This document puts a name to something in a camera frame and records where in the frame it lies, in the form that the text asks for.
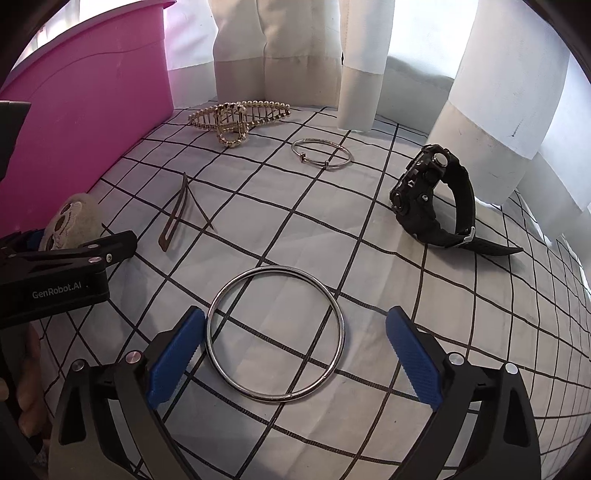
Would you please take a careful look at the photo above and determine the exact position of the beige plush toy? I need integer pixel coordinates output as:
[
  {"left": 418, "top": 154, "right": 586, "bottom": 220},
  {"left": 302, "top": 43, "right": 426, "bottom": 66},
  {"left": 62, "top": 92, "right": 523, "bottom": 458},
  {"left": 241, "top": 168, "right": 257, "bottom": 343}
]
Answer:
[{"left": 38, "top": 193, "right": 103, "bottom": 252}]

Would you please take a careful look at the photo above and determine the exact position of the white curtain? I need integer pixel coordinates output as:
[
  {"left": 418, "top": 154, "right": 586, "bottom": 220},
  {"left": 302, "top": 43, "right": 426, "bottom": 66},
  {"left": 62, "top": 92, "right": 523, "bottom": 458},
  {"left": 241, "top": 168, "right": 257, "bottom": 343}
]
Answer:
[{"left": 208, "top": 0, "right": 591, "bottom": 243}]

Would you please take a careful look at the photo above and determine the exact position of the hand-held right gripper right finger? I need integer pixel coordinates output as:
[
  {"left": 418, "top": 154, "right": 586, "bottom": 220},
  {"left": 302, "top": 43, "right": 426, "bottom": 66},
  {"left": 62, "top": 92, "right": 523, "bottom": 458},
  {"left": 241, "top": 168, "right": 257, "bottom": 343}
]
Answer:
[{"left": 385, "top": 305, "right": 541, "bottom": 480}]

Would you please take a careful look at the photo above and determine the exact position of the black wristwatch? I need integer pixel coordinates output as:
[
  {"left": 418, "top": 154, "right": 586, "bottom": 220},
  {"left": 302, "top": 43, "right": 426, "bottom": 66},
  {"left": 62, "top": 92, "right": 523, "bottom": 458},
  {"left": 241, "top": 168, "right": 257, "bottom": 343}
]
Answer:
[{"left": 389, "top": 144, "right": 525, "bottom": 257}]

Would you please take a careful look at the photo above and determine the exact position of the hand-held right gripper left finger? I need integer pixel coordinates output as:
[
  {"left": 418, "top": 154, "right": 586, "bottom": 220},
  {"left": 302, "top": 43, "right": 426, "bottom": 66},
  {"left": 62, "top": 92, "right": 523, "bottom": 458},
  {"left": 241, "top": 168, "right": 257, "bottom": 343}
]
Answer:
[{"left": 48, "top": 305, "right": 206, "bottom": 480}]

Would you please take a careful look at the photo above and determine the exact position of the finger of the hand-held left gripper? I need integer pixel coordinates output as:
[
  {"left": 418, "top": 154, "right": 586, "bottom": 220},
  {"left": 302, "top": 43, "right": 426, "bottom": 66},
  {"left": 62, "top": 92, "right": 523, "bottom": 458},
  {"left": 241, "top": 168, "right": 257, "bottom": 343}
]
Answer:
[
  {"left": 0, "top": 229, "right": 46, "bottom": 254},
  {"left": 0, "top": 231, "right": 138, "bottom": 291}
]

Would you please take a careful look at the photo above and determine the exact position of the thin silver bangle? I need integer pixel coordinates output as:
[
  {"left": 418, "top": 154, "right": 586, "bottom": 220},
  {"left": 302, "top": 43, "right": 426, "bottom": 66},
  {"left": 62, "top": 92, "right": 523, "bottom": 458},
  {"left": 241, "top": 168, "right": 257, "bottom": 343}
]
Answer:
[{"left": 291, "top": 137, "right": 355, "bottom": 169}]

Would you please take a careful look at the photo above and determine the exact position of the pink plastic bin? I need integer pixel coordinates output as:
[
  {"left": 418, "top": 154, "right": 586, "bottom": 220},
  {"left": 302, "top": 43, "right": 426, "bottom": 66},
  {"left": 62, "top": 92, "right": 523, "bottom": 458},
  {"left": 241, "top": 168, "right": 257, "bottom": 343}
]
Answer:
[{"left": 0, "top": 0, "right": 177, "bottom": 232}]

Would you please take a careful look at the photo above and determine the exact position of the white black checkered bed sheet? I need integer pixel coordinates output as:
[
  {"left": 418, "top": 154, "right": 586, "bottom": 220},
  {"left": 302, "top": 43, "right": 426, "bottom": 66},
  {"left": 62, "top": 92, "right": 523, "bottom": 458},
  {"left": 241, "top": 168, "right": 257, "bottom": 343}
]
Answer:
[{"left": 28, "top": 99, "right": 591, "bottom": 480}]

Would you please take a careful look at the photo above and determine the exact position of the gold pearl hair claw clip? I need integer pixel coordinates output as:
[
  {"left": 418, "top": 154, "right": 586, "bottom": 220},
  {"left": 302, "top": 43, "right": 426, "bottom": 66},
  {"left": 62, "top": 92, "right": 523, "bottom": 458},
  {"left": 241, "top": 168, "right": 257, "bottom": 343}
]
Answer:
[{"left": 188, "top": 100, "right": 293, "bottom": 149}]

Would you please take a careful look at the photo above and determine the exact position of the dark grey flat object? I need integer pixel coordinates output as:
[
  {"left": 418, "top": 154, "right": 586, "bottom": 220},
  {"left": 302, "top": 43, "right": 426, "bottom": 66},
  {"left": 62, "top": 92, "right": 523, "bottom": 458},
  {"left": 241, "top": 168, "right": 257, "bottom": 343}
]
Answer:
[{"left": 0, "top": 100, "right": 32, "bottom": 183}]

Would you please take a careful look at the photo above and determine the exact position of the brown snap hair clip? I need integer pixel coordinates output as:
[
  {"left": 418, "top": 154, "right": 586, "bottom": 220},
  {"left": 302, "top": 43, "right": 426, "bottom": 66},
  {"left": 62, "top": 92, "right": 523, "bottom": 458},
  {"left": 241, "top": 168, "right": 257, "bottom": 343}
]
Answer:
[{"left": 158, "top": 172, "right": 216, "bottom": 253}]

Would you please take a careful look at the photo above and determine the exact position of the person's left hand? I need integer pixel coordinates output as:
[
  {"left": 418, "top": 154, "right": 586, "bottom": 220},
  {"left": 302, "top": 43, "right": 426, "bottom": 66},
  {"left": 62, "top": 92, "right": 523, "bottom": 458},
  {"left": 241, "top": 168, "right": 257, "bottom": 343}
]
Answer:
[{"left": 13, "top": 320, "right": 51, "bottom": 439}]

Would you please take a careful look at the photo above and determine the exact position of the large silver bangle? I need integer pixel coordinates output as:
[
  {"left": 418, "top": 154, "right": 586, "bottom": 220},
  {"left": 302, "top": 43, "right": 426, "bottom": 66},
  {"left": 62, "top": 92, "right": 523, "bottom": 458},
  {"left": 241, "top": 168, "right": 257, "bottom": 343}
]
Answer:
[{"left": 205, "top": 266, "right": 346, "bottom": 401}]

